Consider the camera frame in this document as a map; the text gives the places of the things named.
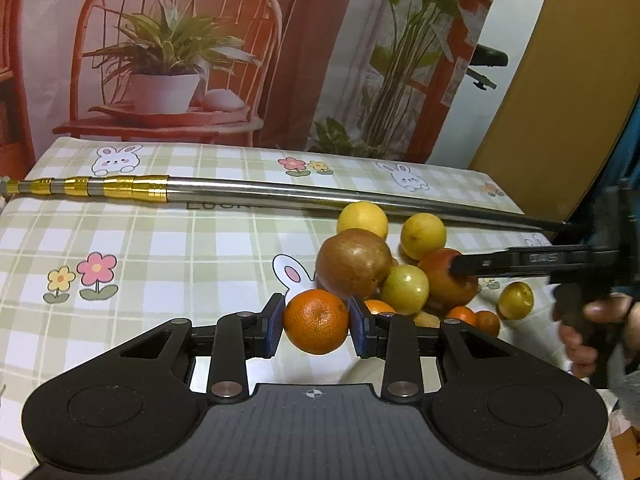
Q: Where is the plaid bunny tablecloth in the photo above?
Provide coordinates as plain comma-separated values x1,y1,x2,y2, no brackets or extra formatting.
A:
0,135,622,480

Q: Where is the steel gold telescopic pole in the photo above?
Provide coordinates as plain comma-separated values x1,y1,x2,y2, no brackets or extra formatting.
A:
1,174,566,232

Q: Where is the brown wooden board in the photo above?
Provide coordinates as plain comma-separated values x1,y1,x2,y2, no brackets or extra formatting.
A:
471,0,639,221

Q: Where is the green yellow round fruit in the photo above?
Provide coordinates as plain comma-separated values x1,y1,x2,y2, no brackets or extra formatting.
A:
380,264,430,315

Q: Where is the small orange mandarin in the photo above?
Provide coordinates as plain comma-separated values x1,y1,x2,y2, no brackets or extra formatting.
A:
445,306,476,326
475,311,501,337

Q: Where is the printed room backdrop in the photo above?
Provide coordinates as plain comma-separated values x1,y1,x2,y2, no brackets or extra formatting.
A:
21,0,544,168

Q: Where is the small yellow green fruit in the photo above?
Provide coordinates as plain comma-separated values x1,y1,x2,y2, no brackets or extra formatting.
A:
498,282,535,320

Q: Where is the small brown kiwi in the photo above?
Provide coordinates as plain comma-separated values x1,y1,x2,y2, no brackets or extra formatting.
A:
412,311,440,328

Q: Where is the person right hand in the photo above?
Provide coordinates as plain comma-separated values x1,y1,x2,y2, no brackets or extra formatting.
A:
557,292,637,378

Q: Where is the yellow lemon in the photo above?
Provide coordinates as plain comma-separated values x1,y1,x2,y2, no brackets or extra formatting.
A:
336,202,388,240
400,212,447,260

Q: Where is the red apple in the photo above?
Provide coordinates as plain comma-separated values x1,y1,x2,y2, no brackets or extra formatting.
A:
418,248,480,313

